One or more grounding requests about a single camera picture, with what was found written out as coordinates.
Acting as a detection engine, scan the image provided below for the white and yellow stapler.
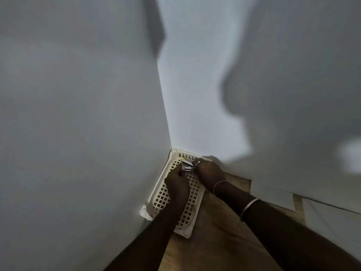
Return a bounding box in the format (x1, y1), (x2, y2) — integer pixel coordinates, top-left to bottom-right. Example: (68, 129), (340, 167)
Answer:
(180, 157), (198, 172)

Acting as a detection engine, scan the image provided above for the thin gold wrist bracelet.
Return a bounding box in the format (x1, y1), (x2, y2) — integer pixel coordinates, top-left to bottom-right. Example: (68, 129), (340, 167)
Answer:
(213, 180), (229, 195)

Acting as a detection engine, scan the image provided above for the person's right forearm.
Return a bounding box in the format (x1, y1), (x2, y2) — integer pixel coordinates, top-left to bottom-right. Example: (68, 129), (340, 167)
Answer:
(213, 180), (361, 271)

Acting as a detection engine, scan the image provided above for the person's right hand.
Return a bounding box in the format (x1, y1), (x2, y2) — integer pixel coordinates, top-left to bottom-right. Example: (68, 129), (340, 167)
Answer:
(191, 158), (226, 194)

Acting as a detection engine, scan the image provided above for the large white paper sheet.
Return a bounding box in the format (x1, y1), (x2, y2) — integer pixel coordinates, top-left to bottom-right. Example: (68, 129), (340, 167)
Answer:
(250, 179), (295, 211)

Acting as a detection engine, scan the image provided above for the cream plastic lattice basket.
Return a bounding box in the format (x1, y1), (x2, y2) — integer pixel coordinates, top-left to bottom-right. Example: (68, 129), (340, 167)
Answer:
(140, 148), (212, 239)

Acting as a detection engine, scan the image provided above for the silver bangle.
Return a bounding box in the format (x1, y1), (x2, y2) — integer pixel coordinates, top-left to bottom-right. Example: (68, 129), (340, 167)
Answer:
(240, 198), (261, 222)

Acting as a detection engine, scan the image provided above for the person's left hand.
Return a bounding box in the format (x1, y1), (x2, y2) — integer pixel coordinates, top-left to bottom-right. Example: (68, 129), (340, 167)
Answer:
(164, 166), (191, 212)

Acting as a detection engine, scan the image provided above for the person's left forearm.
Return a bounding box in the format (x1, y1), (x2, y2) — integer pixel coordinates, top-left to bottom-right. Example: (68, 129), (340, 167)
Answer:
(103, 206), (190, 271)

